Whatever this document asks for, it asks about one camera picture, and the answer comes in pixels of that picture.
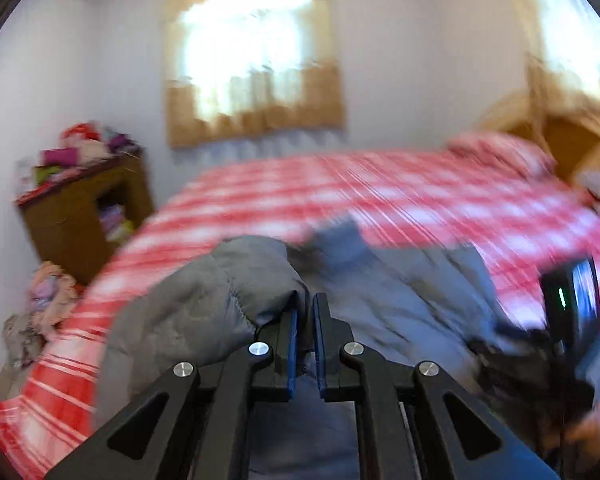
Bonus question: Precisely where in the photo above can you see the grey puffer jacket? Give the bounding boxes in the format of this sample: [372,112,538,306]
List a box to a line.
[93,219,596,480]

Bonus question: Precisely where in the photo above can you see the pile of clothes on floor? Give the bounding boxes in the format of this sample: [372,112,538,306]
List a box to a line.
[29,261,79,338]

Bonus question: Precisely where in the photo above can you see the folded clothes on desk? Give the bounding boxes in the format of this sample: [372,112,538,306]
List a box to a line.
[32,122,138,186]

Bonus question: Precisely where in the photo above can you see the red plaid bed sheet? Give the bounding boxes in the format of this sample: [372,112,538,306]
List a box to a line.
[0,151,600,479]

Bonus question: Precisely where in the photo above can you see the grey patterned cloth on floor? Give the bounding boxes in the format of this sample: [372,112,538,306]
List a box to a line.
[3,313,46,370]

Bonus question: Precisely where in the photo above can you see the pink floral pillow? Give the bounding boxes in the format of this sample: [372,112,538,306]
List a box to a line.
[446,131,557,180]

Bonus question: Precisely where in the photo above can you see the wooden headboard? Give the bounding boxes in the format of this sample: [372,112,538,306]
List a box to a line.
[476,90,600,183]

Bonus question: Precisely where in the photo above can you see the brown wooden desk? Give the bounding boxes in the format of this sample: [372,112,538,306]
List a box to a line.
[16,148,154,285]

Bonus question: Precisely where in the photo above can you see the beige side curtain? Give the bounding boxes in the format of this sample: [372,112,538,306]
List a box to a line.
[514,0,600,115]

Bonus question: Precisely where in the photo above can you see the red box on desk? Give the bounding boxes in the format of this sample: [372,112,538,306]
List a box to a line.
[59,122,102,148]

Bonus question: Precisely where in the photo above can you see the beige window curtain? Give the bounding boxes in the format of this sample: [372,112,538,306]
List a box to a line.
[163,0,346,148]

